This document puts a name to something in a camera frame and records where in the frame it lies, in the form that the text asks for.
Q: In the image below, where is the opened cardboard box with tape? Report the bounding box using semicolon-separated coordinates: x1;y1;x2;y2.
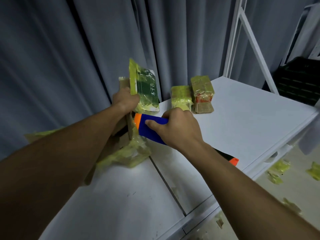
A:
24;77;152;186

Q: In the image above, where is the white metal shelf frame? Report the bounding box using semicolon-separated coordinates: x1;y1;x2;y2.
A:
222;0;280;95

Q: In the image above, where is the blue and orange plastic tool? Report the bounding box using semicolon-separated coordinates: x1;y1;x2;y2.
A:
134;113;240;167

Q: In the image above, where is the white metal rack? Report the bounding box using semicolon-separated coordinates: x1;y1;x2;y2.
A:
281;2;320;66

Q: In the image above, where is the grey curtain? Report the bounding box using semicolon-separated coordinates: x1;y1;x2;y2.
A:
0;0;320;160

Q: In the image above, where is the person's right hand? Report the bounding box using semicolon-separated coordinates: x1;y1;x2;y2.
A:
145;107;205;154

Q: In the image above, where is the black plastic crate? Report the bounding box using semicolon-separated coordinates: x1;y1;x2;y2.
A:
272;56;320;107

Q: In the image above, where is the person's right forearm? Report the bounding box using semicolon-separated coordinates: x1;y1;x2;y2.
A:
184;142;320;240

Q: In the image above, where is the yellow tape scrap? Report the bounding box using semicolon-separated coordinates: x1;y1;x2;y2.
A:
305;161;320;182
214;212;226;229
282;197;302;216
266;159;292;185

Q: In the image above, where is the yellow taped small package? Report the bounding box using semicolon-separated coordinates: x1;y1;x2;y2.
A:
171;85;194;112

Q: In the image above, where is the green box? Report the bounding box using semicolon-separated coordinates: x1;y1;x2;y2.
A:
128;58;160;113

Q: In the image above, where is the person's left hand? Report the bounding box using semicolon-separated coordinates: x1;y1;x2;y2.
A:
112;86;141;115

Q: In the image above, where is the brown package with yellow tape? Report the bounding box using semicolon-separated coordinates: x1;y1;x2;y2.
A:
190;75;215;114

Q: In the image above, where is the person's left forearm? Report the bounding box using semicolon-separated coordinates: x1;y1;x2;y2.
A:
0;104;125;240

